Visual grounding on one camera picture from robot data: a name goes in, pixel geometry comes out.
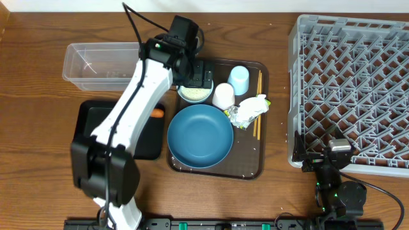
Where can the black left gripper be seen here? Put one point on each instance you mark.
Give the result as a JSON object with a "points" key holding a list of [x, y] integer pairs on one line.
{"points": [[199, 80]]}

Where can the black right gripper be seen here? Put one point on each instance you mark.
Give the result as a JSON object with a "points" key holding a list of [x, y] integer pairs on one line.
{"points": [[313, 160]]}

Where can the light blue bowl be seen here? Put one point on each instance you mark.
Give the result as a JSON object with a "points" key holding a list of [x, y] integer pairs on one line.
{"points": [[194, 102]]}

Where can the orange carrot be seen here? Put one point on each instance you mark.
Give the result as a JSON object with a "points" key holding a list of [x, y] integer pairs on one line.
{"points": [[157, 113]]}

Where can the dark blue plate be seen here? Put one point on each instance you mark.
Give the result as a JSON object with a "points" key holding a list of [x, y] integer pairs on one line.
{"points": [[200, 136]]}

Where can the pile of rice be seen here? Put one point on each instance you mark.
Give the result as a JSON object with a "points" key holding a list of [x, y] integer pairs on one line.
{"points": [[194, 94]]}

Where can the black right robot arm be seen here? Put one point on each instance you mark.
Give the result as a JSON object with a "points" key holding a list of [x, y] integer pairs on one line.
{"points": [[342, 201]]}

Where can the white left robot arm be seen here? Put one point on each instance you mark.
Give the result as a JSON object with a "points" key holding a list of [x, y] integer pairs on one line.
{"points": [[103, 164]]}

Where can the grey dishwasher rack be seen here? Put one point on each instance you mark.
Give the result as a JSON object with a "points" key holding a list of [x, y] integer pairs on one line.
{"points": [[351, 74]]}

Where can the pink cup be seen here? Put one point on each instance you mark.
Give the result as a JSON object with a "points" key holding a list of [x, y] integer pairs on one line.
{"points": [[223, 96]]}

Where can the light blue cup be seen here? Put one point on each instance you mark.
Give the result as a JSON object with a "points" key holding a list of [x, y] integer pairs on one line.
{"points": [[239, 80]]}

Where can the brown serving tray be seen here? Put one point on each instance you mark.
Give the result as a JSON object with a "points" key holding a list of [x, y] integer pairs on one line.
{"points": [[246, 158]]}

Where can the crumpled white paper wrapper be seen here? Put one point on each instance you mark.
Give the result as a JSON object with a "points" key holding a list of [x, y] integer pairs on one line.
{"points": [[242, 115]]}

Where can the clear plastic bin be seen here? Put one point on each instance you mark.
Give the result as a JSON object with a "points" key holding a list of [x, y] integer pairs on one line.
{"points": [[100, 66]]}

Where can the black plastic tray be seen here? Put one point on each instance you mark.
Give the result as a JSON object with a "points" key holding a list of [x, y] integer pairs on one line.
{"points": [[93, 112]]}

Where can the black mounting rail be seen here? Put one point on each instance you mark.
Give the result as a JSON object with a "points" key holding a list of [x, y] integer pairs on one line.
{"points": [[281, 224]]}

